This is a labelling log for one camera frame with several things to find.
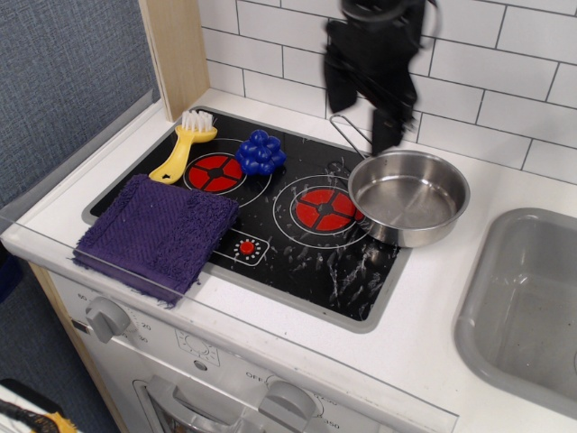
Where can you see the stainless steel pan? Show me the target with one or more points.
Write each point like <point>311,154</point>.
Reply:
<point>407,198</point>

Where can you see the grey oven door handle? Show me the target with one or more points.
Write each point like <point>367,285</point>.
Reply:
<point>175,416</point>

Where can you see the yellow cloth item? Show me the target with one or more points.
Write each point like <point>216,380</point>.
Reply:
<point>53,423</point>

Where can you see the grey sink basin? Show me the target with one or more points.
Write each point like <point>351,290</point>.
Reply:
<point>517,326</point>

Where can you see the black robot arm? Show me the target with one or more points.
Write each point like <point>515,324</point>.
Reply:
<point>374,13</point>

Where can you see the grey oven knob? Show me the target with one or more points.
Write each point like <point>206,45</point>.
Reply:
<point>288,405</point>

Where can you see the wooden side post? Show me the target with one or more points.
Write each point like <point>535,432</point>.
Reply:
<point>175,37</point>

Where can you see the purple-blue folded cloth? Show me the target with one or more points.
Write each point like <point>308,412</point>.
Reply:
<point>156,238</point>

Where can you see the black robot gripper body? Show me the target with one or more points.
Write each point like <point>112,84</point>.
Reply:
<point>377,58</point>

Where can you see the grey timer knob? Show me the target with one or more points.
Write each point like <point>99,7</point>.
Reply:
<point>106,318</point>

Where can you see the blue toy grape bunch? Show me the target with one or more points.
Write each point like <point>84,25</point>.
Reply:
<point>260,154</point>

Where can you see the black toy stovetop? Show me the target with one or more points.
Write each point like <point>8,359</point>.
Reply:
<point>297,237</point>

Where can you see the yellow dish brush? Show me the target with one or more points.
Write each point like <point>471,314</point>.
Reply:
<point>195,127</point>

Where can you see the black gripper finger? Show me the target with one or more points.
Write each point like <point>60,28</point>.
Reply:
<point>341,91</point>
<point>388,129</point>

